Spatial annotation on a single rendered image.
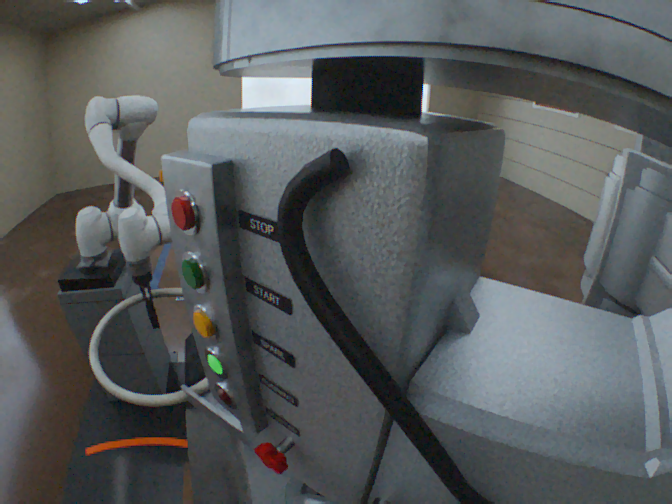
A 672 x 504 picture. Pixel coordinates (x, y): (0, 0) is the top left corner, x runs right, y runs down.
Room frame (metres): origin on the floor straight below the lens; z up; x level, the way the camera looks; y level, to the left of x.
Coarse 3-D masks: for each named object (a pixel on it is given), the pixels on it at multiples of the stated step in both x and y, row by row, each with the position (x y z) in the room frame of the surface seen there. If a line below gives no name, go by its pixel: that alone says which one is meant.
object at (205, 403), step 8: (184, 392) 0.48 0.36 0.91; (192, 392) 0.46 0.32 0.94; (208, 392) 0.51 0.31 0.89; (192, 400) 0.46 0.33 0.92; (200, 400) 0.43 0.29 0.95; (208, 400) 0.47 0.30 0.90; (200, 408) 0.44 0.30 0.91; (208, 408) 0.41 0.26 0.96; (216, 408) 0.45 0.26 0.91; (224, 408) 0.45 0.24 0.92; (208, 416) 0.42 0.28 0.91; (216, 416) 0.39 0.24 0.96; (224, 416) 0.38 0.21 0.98; (232, 416) 0.42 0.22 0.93; (224, 424) 0.38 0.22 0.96; (232, 424) 0.36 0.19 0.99; (240, 424) 0.39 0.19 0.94; (232, 432) 0.36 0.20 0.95; (240, 432) 0.34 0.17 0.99
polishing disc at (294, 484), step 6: (294, 480) 0.31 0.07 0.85; (288, 486) 0.29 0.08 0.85; (294, 486) 0.29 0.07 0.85; (300, 486) 0.29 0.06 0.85; (306, 486) 0.29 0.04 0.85; (288, 492) 0.28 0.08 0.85; (294, 492) 0.28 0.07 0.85; (300, 492) 0.28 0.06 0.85; (306, 492) 0.28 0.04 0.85; (312, 492) 0.28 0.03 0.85; (288, 498) 0.26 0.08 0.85; (294, 498) 0.26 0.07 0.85
